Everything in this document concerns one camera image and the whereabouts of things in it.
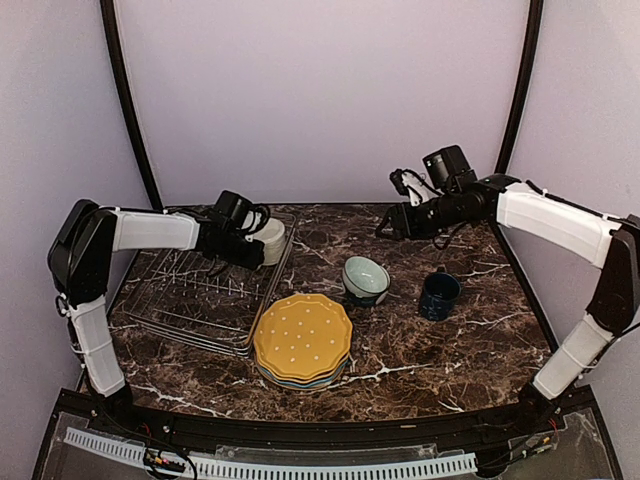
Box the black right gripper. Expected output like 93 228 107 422
376 189 464 241

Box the cream ribbed mug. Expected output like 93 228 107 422
253 218 286 266

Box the metal wire dish rack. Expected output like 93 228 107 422
119 205 298 357

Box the dark blue mug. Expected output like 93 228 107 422
419 267 462 322

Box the yellow dotted top plate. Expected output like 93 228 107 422
253 294 353 373

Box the blue plate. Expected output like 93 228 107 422
258 361 347 388

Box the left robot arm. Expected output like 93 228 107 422
47 191 271 398

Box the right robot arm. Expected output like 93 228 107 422
375 145 639 434

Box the light green ceramic bowl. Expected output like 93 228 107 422
342 256 390 298

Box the left wiring bundle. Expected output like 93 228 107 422
89 409 201 480

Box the wiring bundle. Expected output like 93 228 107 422
89 409 201 480
474 414 566 474

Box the right wiring bundle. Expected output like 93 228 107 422
474 414 566 474

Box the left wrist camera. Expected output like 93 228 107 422
240 204 271 235

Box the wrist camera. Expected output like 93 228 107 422
389 168 441 207
240 204 271 235

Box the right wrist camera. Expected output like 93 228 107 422
389 168 441 207

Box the black front rail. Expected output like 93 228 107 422
54 389 596 456

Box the light blue slotted cable duct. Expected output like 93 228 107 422
63 427 477 479

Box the right black frame post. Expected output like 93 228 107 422
494 0 544 174

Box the black frame post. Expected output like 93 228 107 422
494 0 544 174
99 0 164 210

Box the left black frame post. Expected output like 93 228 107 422
99 0 164 210

